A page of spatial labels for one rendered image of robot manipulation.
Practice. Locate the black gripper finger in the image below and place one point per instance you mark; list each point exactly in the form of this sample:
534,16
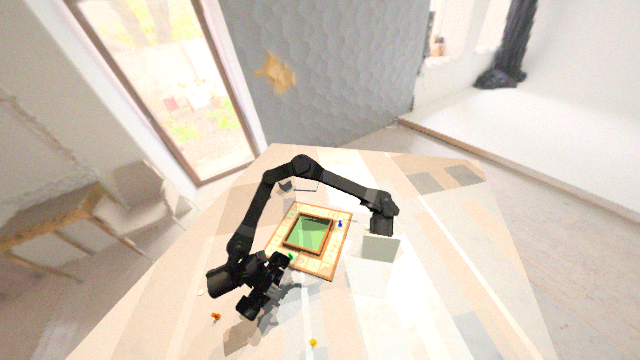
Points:
265,300
279,277

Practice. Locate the white die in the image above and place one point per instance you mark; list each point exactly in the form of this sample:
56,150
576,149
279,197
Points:
273,291

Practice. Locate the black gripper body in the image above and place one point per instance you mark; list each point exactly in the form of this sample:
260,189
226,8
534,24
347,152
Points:
250,307

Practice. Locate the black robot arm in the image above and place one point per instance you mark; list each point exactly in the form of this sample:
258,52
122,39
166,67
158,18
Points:
251,268

